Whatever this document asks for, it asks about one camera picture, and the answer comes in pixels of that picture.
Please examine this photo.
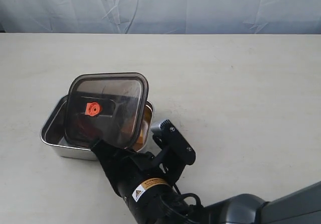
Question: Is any steel two-compartment lunch box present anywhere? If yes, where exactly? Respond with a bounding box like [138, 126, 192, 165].
[40, 95, 154, 161]

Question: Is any black cable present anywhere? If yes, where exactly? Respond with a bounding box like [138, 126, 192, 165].
[160, 183, 204, 217]

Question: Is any red sausage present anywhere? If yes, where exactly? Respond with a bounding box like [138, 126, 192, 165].
[76, 116, 95, 138]

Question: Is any white backdrop cloth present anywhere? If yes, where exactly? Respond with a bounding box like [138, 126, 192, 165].
[1, 0, 320, 34]

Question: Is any yellow cheese wedge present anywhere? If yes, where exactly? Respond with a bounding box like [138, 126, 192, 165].
[121, 105, 152, 152]

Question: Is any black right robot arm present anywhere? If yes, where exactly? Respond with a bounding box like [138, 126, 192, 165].
[91, 137, 320, 223]

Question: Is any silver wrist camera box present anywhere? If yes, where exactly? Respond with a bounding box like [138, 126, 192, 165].
[150, 120, 196, 165]

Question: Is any dark lid with orange seal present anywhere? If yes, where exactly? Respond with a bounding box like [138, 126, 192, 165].
[64, 72, 149, 149]

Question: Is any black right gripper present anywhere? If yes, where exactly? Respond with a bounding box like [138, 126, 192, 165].
[90, 138, 176, 199]

